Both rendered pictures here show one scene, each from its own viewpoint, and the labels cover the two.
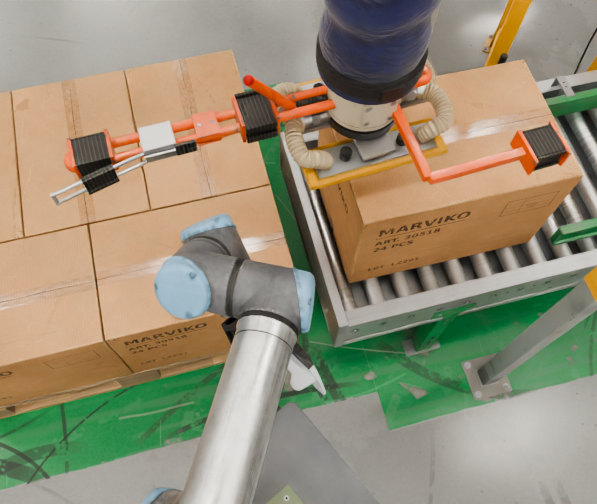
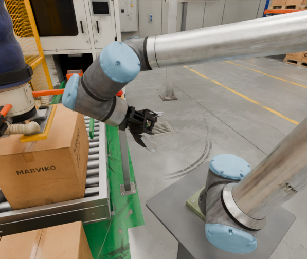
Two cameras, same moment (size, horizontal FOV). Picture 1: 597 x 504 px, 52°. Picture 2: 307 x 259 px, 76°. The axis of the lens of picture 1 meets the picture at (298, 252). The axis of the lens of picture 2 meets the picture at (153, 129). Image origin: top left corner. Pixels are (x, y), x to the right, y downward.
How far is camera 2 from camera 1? 1.00 m
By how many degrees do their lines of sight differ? 60
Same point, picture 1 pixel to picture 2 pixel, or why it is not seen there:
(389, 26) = (8, 25)
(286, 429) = (159, 204)
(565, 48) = not seen: hidden behind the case
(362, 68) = (13, 58)
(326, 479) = (181, 189)
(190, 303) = (133, 57)
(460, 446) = not seen: hidden behind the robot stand
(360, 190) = (51, 146)
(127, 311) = not seen: outside the picture
